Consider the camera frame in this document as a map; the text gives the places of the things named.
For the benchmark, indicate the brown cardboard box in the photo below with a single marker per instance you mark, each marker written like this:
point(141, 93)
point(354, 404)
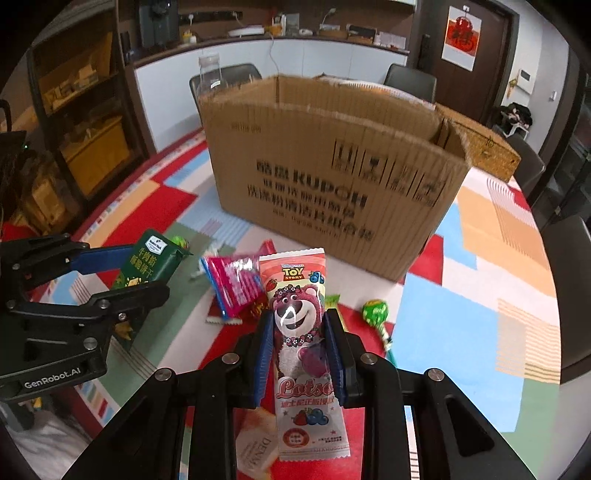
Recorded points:
point(366, 176)

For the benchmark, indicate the dark grey chair left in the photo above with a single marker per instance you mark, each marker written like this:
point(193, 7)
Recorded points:
point(234, 75)

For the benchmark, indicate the white Denmas cheese ball packet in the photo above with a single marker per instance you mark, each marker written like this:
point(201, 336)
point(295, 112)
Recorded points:
point(257, 444)

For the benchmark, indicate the green lollipop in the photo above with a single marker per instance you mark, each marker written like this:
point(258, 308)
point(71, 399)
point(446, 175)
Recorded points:
point(375, 312)

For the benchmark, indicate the dark grey chair right near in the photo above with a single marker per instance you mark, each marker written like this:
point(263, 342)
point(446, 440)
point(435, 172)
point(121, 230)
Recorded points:
point(567, 245)

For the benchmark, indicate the dark grey chair right far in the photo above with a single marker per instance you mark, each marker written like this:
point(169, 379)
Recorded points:
point(531, 166)

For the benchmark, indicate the red fu calendar poster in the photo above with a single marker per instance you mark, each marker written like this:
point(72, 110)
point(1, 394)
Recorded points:
point(462, 38)

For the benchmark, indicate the woven wicker lidded box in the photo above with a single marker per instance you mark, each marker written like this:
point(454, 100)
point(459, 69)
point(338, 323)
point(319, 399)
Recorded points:
point(488, 150)

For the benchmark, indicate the dark green snack packet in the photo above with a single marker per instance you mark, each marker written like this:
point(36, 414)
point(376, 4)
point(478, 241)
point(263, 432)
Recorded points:
point(154, 257)

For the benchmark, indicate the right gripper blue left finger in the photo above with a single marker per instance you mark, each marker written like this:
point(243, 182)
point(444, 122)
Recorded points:
point(261, 355)

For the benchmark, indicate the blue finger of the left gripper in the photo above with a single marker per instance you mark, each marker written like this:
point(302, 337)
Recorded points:
point(126, 304)
point(96, 260)

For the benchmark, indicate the dark grey chair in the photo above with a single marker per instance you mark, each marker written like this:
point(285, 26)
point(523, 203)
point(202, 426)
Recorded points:
point(567, 245)
point(234, 75)
point(415, 82)
point(531, 166)

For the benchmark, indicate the black coffee machine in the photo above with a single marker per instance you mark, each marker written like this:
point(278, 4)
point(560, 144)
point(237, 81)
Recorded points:
point(158, 22)

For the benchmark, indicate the pink striped snack packet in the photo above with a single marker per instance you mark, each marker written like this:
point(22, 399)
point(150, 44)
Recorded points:
point(235, 281)

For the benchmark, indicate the dark brown door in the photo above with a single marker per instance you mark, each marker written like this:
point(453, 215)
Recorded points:
point(474, 94)

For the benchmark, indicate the Lotso strawberry bear snack pack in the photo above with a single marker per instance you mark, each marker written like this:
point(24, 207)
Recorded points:
point(308, 416)

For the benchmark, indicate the pink drink plastic bottle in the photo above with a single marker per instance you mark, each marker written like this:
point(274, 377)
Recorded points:
point(210, 75)

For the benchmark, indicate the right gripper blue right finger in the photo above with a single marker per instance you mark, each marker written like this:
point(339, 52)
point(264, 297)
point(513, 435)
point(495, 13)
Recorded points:
point(334, 341)

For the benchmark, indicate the wooden shelf cabinet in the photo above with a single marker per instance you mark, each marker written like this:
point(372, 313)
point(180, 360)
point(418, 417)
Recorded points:
point(81, 98)

